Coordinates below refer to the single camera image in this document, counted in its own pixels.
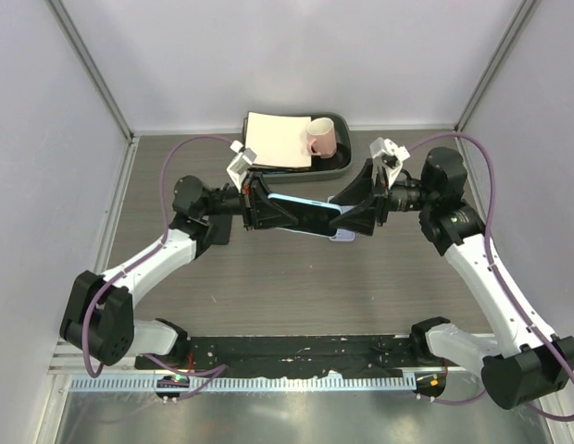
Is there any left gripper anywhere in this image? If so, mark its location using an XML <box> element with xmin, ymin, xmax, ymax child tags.
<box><xmin>202</xmin><ymin>172</ymin><xmax>298</xmax><ymax>231</ymax></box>

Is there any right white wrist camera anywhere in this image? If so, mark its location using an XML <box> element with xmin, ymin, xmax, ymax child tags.
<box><xmin>369</xmin><ymin>137</ymin><xmax>410</xmax><ymax>188</ymax></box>

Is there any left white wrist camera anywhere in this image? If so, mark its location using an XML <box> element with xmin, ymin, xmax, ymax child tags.
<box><xmin>226</xmin><ymin>141</ymin><xmax>257</xmax><ymax>190</ymax></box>

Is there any slotted cable duct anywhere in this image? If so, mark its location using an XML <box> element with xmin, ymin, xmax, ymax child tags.
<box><xmin>69</xmin><ymin>373</ymin><xmax>417</xmax><ymax>393</ymax></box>

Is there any pink mug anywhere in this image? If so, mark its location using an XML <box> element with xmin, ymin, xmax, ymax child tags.
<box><xmin>306</xmin><ymin>117</ymin><xmax>337</xmax><ymax>158</ymax></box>

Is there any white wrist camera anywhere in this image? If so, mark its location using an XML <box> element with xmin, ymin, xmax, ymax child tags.
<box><xmin>226</xmin><ymin>141</ymin><xmax>257</xmax><ymax>190</ymax></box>
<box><xmin>369</xmin><ymin>137</ymin><xmax>410</xmax><ymax>188</ymax></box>

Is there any cream notebook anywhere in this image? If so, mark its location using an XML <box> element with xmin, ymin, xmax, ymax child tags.
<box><xmin>245</xmin><ymin>112</ymin><xmax>312</xmax><ymax>169</ymax></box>

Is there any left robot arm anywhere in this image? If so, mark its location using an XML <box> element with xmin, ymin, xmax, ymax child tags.
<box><xmin>60</xmin><ymin>174</ymin><xmax>297</xmax><ymax>377</ymax></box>

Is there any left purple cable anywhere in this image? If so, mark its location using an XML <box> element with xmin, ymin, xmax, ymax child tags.
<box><xmin>81</xmin><ymin>136</ymin><xmax>237</xmax><ymax>401</ymax></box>

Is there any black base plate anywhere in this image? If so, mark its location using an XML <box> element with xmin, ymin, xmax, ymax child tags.
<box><xmin>134</xmin><ymin>334</ymin><xmax>467</xmax><ymax>376</ymax></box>

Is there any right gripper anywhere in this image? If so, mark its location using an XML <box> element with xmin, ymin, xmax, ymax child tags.
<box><xmin>330</xmin><ymin>158</ymin><xmax>436</xmax><ymax>236</ymax></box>

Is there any black phone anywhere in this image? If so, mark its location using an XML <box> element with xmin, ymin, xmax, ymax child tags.
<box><xmin>208</xmin><ymin>215</ymin><xmax>232</xmax><ymax>245</ymax></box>

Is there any dark green tray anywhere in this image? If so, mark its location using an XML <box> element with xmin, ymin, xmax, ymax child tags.
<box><xmin>243</xmin><ymin>113</ymin><xmax>351</xmax><ymax>183</ymax></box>

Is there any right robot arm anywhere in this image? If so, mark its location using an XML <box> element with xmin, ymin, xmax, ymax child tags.
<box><xmin>329</xmin><ymin>147</ymin><xmax>574</xmax><ymax>410</ymax></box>

